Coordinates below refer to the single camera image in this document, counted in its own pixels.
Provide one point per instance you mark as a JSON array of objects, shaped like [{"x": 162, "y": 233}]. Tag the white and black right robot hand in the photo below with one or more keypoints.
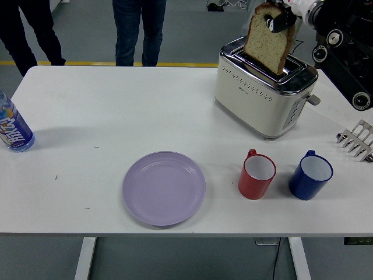
[{"x": 300, "y": 8}]

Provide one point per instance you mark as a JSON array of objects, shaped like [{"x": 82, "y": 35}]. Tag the brown-crusted bread slice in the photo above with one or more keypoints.
[{"x": 265, "y": 46}]

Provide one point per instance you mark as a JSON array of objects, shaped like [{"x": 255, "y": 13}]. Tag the cream toaster with chrome top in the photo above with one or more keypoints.
[{"x": 247, "y": 99}]

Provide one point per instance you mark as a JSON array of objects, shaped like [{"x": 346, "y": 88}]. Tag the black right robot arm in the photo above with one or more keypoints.
[{"x": 344, "y": 64}]

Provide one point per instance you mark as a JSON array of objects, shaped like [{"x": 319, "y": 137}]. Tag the lilac round plate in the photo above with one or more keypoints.
[{"x": 163, "y": 189}]

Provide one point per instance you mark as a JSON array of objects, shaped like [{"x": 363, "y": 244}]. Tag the person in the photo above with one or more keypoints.
[
  {"x": 247, "y": 14},
  {"x": 131, "y": 32},
  {"x": 17, "y": 35}
]

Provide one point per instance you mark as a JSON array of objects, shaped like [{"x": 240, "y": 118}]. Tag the silver metal toast rack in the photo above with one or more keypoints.
[{"x": 362, "y": 131}]

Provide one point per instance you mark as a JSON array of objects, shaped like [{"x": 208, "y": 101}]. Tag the blue enamel mug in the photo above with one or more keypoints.
[{"x": 303, "y": 188}]

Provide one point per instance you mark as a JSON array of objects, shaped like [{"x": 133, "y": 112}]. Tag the red enamel mug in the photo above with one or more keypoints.
[{"x": 252, "y": 186}]

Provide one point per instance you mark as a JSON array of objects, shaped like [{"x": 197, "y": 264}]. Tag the black table control panel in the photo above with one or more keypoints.
[{"x": 358, "y": 241}]

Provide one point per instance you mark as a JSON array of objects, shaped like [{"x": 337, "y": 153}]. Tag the white table leg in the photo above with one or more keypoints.
[
  {"x": 85, "y": 259},
  {"x": 300, "y": 259}
]

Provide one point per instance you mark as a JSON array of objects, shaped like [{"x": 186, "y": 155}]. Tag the clear bottle with blue label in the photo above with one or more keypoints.
[{"x": 14, "y": 128}]

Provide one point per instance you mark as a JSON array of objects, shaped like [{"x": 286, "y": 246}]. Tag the grey under-table bracket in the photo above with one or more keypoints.
[{"x": 266, "y": 241}]

